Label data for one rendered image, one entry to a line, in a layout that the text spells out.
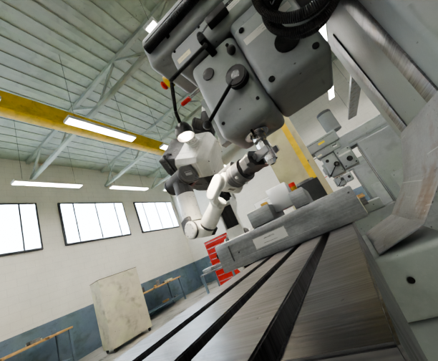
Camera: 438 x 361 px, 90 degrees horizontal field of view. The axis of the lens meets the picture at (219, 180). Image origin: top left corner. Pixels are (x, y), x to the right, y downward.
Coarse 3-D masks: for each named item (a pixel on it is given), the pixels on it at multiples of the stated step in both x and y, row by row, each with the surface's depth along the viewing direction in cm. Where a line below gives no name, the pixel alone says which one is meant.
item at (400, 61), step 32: (352, 0) 52; (384, 0) 42; (416, 0) 39; (352, 32) 62; (384, 32) 47; (416, 32) 40; (352, 64) 74; (384, 64) 56; (416, 64) 44; (384, 96) 66; (416, 96) 51
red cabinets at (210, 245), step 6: (222, 234) 589; (210, 240) 601; (216, 240) 593; (222, 240) 586; (210, 246) 598; (210, 252) 596; (210, 258) 594; (216, 258) 586; (216, 264) 584; (222, 270) 576; (234, 270) 562; (222, 276) 574; (228, 276) 567; (222, 282) 572
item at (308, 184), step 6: (306, 180) 103; (312, 180) 100; (318, 180) 99; (300, 186) 103; (306, 186) 101; (312, 186) 100; (318, 186) 99; (312, 192) 100; (318, 192) 99; (324, 192) 98; (312, 198) 100; (318, 198) 99
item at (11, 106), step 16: (16, 96) 419; (0, 112) 396; (16, 112) 408; (32, 112) 428; (48, 112) 456; (64, 112) 490; (64, 128) 486; (80, 128) 504; (128, 144) 628; (144, 144) 668; (160, 144) 743
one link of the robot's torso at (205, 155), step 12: (180, 144) 129; (204, 144) 120; (216, 144) 126; (168, 156) 125; (180, 156) 119; (192, 156) 115; (204, 156) 116; (216, 156) 125; (168, 168) 128; (204, 168) 117; (216, 168) 124; (204, 180) 125
